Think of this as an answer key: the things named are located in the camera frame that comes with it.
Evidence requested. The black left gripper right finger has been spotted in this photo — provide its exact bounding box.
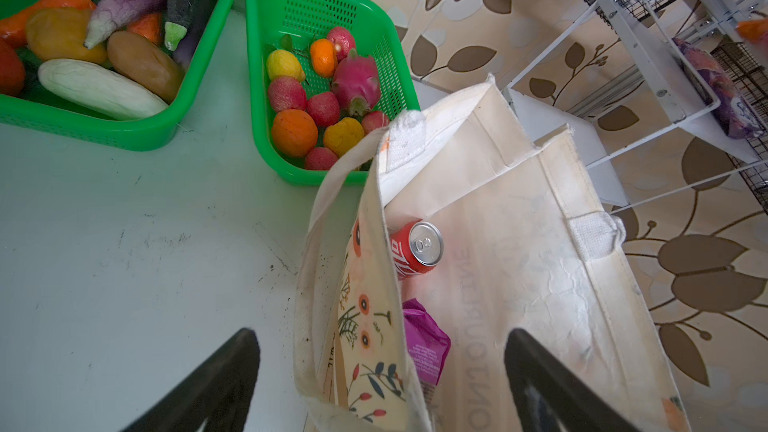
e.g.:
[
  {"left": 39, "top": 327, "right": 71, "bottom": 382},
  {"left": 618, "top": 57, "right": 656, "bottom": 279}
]
[{"left": 504, "top": 328, "right": 637, "bottom": 431}]

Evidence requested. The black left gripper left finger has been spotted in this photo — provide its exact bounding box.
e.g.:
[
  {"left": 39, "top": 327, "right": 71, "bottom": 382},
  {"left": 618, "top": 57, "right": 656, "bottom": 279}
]
[{"left": 126, "top": 328, "right": 260, "bottom": 431}]

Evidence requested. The purple snack packet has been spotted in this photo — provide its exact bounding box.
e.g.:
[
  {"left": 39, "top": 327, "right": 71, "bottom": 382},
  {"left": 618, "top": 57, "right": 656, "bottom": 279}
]
[{"left": 402, "top": 299, "right": 452, "bottom": 386}]

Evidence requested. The cream floral tote bag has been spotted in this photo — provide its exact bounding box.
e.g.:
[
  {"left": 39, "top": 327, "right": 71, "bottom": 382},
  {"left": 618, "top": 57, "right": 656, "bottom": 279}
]
[{"left": 293, "top": 79, "right": 690, "bottom": 431}]

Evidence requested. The red cola can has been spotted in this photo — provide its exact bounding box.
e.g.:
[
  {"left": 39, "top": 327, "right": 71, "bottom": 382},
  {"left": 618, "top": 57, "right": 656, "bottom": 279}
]
[{"left": 389, "top": 220, "right": 444, "bottom": 280}]

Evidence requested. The orange fruit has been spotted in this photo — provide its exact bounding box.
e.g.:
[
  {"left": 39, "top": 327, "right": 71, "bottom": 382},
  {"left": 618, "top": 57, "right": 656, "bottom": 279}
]
[{"left": 271, "top": 109, "right": 319, "bottom": 158}]

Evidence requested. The white gourd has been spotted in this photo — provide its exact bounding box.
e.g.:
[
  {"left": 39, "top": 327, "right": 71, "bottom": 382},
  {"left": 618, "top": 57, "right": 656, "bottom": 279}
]
[{"left": 37, "top": 59, "right": 168, "bottom": 121}]

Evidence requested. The white two-tier shelf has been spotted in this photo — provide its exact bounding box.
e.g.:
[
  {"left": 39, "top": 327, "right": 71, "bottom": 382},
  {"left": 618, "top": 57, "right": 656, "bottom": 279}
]
[{"left": 514, "top": 0, "right": 767, "bottom": 180}]

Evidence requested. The purple Fox's candy bag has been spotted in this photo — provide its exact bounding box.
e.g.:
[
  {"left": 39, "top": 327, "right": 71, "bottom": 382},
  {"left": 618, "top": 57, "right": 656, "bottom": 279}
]
[{"left": 673, "top": 38, "right": 764, "bottom": 139}]

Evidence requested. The yellow lemon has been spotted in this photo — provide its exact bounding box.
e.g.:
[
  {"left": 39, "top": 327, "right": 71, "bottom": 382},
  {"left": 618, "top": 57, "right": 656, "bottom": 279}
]
[{"left": 266, "top": 49, "right": 306, "bottom": 82}]

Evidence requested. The pink dragon fruit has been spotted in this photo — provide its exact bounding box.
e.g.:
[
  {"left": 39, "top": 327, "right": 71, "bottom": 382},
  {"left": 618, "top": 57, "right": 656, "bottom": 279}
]
[{"left": 331, "top": 49, "right": 381, "bottom": 119}]

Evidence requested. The left green vegetable basket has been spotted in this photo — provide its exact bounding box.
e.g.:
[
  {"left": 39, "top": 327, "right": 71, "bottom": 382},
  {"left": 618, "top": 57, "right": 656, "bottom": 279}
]
[{"left": 1, "top": 0, "right": 235, "bottom": 151}]

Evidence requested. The right green fruit basket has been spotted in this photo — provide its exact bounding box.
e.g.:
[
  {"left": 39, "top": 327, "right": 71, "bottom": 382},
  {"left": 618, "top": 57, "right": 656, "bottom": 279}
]
[{"left": 246, "top": 0, "right": 420, "bottom": 187}]

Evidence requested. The brown potato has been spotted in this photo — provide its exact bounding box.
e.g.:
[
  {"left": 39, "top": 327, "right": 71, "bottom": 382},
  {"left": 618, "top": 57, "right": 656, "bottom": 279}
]
[{"left": 107, "top": 31, "right": 184, "bottom": 104}]

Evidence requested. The red tomato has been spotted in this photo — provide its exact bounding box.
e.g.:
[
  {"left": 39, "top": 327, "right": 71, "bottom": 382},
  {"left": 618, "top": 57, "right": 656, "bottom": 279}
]
[{"left": 0, "top": 39, "right": 25, "bottom": 96}]

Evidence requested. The yellow orange vegetable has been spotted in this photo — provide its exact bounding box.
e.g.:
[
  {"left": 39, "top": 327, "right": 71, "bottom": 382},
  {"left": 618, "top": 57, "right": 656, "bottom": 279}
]
[{"left": 25, "top": 8, "right": 108, "bottom": 64}]

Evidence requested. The dark purple eggplant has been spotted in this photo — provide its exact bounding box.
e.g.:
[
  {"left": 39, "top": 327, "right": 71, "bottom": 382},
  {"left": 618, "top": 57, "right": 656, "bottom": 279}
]
[{"left": 172, "top": 0, "right": 218, "bottom": 71}]

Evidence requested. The light purple eggplant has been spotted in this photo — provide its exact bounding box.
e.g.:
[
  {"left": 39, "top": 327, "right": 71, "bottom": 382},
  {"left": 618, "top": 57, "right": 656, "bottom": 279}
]
[{"left": 83, "top": 0, "right": 167, "bottom": 49}]

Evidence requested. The orange snack bag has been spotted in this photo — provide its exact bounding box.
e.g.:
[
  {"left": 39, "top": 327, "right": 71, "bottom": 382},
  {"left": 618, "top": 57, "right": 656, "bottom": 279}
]
[{"left": 736, "top": 17, "right": 768, "bottom": 49}]

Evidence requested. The orange carrot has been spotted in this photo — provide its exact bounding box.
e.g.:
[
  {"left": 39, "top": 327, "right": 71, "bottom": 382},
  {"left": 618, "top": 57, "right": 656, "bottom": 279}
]
[{"left": 1, "top": 0, "right": 96, "bottom": 49}]

